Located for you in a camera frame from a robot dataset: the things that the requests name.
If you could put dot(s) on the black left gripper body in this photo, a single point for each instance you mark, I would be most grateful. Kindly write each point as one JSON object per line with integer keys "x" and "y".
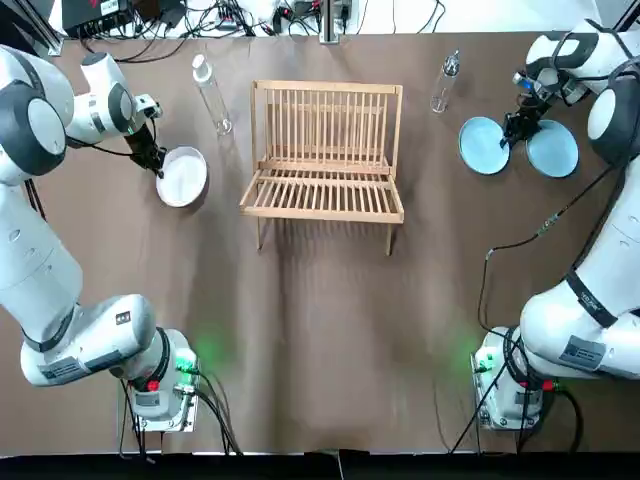
{"x": 140, "y": 137}

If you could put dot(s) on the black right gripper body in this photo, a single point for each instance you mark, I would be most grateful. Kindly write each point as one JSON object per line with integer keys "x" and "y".
{"x": 536, "y": 106}

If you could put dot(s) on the pale plate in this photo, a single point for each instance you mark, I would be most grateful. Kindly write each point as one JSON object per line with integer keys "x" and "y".
{"x": 182, "y": 175}

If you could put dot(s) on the blue plate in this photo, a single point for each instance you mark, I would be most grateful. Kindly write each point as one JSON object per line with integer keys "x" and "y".
{"x": 480, "y": 147}
{"x": 552, "y": 150}

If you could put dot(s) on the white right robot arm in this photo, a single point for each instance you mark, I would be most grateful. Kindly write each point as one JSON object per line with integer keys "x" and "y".
{"x": 620, "y": 240}

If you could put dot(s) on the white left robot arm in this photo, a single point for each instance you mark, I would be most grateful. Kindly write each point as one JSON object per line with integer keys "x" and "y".
{"x": 45, "y": 260}

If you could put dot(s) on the wooden dish rack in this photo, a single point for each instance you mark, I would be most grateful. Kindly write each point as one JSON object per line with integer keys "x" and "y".
{"x": 320, "y": 214}

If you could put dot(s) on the clear bottle silver cap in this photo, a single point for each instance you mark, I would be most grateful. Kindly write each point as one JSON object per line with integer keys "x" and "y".
{"x": 451, "y": 62}

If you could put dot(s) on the clear bottle white cap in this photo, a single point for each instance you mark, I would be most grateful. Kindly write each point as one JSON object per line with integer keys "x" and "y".
{"x": 202, "y": 67}

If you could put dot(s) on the black box red logo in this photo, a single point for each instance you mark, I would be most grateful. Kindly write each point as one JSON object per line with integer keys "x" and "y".
{"x": 95, "y": 20}

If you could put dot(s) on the black power brick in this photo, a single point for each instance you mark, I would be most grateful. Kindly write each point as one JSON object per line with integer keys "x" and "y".
{"x": 167, "y": 12}

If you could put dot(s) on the grey hub red plugs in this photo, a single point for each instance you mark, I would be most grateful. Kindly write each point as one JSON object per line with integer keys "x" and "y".
{"x": 227, "y": 23}

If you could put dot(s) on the black flat device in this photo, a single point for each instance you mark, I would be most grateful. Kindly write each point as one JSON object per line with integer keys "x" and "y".
{"x": 305, "y": 7}

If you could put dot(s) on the aluminium frame bar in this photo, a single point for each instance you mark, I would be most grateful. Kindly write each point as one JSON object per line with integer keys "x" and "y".
{"x": 50, "y": 42}

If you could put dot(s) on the aluminium post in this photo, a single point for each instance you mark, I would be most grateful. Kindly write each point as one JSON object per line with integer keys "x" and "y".
{"x": 334, "y": 25}

